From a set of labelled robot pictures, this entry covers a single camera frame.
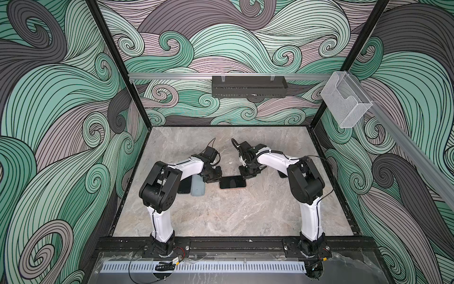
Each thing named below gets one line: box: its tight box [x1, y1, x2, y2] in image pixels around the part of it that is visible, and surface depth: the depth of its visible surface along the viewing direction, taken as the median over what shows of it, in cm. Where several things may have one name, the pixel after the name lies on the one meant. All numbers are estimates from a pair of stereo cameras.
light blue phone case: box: [190, 173, 205, 198], surface depth 92 cm
